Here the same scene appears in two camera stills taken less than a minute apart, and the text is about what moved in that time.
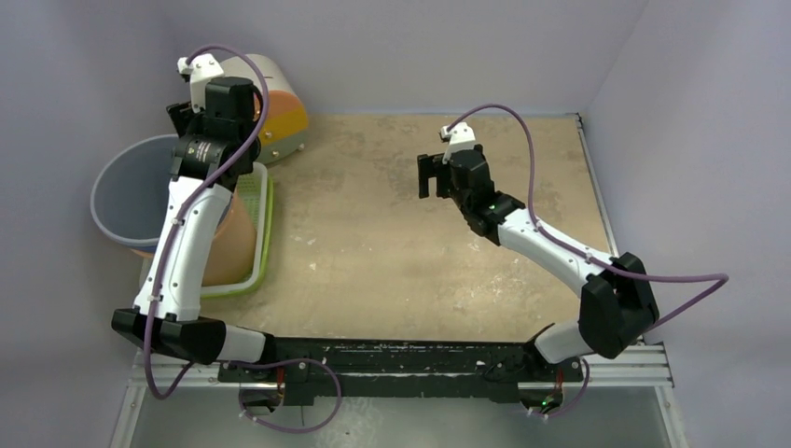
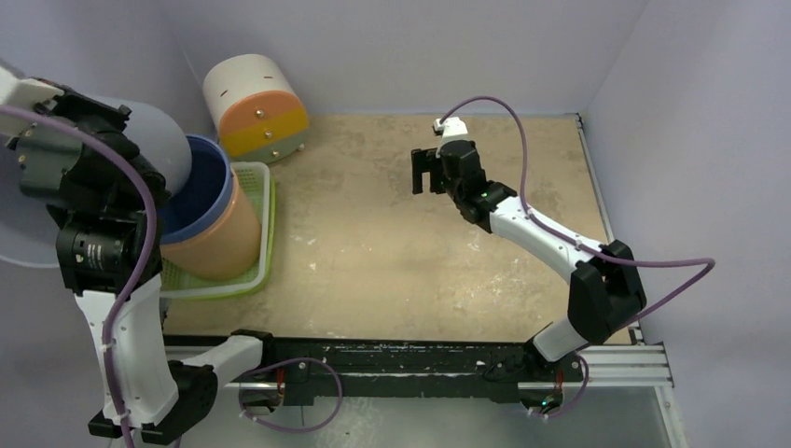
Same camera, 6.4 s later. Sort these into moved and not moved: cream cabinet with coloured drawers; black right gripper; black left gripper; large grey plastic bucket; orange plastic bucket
Moved: large grey plastic bucket; black left gripper
Not moved: black right gripper; orange plastic bucket; cream cabinet with coloured drawers
